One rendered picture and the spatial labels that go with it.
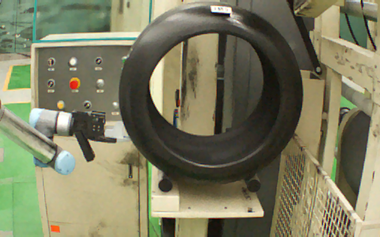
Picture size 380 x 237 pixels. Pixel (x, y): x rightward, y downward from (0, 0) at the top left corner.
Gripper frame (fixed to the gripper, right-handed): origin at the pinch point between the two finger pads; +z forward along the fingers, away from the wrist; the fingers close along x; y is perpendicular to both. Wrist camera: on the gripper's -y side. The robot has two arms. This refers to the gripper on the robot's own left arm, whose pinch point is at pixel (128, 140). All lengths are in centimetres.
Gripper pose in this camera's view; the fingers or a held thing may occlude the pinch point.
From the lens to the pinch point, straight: 167.6
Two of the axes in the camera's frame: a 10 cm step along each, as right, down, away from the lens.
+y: 1.6, -9.5, -2.5
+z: 9.9, 1.4, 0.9
